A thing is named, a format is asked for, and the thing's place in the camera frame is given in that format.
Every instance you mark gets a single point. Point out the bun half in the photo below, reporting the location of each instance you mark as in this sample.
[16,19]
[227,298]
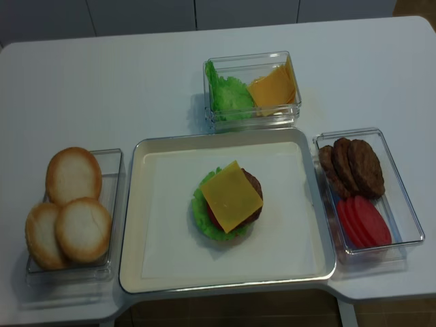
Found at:
[40,237]
[83,230]
[73,173]

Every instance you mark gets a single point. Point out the yellow cheese slice on burger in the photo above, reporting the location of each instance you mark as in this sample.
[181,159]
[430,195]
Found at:
[231,196]

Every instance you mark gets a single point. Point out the green lettuce on burger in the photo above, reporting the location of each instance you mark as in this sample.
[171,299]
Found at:
[202,219]

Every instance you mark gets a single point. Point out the green lettuce in container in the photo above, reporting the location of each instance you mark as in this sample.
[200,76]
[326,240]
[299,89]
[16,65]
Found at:
[231,99]

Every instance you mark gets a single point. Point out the clear lettuce and cheese container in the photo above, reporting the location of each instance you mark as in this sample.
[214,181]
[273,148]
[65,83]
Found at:
[247,68]

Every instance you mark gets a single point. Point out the stacked cheese slices in container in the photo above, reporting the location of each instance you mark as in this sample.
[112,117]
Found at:
[276,89]

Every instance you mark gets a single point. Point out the brown patty on burger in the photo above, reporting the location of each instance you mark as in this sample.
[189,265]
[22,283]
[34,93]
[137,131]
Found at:
[256,185]

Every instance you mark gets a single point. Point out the red tomato slice on burger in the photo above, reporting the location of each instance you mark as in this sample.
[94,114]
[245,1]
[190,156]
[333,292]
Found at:
[213,218]

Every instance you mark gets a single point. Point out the white metal baking tray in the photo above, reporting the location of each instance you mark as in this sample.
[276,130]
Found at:
[163,249]

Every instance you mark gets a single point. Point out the clear bun container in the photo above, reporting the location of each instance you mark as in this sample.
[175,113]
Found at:
[113,180]

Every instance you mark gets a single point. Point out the left brown patty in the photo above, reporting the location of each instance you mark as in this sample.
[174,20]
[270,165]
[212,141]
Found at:
[325,157]

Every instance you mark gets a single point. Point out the middle brown patty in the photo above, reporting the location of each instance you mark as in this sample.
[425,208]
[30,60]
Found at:
[341,165]

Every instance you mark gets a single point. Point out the left red tomato slice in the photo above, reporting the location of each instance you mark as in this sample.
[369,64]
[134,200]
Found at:
[345,224]

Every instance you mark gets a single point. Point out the middle red tomato slice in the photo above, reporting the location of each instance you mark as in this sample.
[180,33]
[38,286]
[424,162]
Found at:
[356,231]

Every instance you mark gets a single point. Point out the right brown patty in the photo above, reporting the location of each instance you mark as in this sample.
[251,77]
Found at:
[366,169]

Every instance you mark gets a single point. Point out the clear patty and tomato container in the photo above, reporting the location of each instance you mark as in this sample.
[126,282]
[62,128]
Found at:
[394,206]

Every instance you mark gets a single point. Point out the right red tomato slice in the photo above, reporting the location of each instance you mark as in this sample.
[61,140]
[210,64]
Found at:
[373,227]

